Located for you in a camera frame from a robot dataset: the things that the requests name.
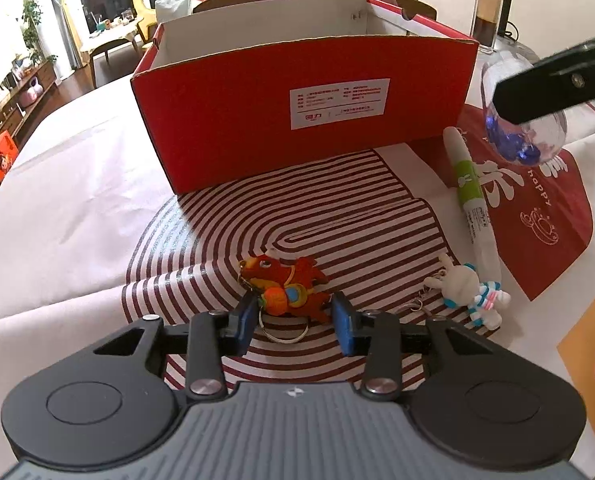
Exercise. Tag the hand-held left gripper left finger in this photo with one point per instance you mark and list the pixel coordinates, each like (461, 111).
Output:
(245, 322)

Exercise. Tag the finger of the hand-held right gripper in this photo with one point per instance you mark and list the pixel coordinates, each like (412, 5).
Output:
(557, 82)

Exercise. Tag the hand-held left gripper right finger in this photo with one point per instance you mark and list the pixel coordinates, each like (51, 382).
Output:
(342, 327)

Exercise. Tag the clear ball with blue pieces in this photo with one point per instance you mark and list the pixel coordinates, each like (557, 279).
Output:
(525, 140)

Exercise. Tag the red and white cardboard box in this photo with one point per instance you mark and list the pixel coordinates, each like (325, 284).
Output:
(307, 105)

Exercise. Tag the glass jar with brown liquid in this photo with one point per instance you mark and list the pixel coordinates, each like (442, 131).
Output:
(487, 17)

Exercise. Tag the green and white marker pen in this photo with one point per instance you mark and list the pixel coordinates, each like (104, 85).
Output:
(470, 187)

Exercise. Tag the dark wooden chair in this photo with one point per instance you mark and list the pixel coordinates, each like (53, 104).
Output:
(422, 10)

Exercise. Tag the red and white printed tablecloth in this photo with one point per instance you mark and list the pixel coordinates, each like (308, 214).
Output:
(102, 200)

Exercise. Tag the wooden coffee table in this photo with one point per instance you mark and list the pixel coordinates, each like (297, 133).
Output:
(110, 42)

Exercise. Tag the wooden media cabinet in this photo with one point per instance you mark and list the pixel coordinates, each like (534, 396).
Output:
(22, 105)

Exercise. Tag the pink kettle-shaped ornament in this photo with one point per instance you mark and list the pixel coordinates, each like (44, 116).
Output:
(30, 92)

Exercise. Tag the wooden slatted chair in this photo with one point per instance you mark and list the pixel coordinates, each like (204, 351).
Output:
(242, 0)

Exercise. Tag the yellow giraffe toy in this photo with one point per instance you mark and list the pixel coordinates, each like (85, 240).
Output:
(142, 5)

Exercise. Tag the green potted plant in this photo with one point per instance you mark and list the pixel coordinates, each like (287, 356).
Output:
(32, 25)

